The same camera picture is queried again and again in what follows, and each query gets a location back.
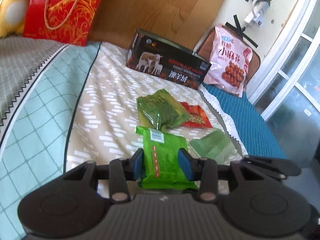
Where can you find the white power strip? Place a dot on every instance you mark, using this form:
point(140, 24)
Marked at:
point(260, 9)

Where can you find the red spicy snack packet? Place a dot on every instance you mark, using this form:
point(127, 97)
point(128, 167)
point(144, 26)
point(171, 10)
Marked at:
point(198, 118)

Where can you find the blue mesh mat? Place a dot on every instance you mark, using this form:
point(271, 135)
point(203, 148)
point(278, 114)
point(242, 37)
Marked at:
point(251, 127)

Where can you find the dark green pea snack bag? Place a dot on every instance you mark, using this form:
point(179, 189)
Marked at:
point(161, 111)

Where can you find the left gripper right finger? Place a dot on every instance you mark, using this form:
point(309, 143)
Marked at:
point(203, 170)

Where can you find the yellow duck plush toy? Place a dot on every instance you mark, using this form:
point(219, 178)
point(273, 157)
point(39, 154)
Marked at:
point(13, 13)

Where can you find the pink fried twist snack bag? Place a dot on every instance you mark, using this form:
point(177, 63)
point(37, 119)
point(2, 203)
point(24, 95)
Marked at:
point(229, 59)

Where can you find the red biscuit gift box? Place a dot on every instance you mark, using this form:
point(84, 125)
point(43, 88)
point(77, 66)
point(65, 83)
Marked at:
point(65, 21)

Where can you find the wooden headboard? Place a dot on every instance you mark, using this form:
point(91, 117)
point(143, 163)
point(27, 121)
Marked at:
point(181, 21)

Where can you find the white window frame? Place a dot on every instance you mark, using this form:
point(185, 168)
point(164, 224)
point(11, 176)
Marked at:
point(286, 62)

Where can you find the bright green snack pack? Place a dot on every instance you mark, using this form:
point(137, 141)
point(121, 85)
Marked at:
point(161, 170)

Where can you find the patterned bed sheet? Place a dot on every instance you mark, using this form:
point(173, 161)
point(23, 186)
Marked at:
point(62, 105)

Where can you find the black open storage box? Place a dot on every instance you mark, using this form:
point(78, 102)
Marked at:
point(159, 57)

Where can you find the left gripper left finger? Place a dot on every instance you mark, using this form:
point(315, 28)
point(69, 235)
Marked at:
point(121, 171)

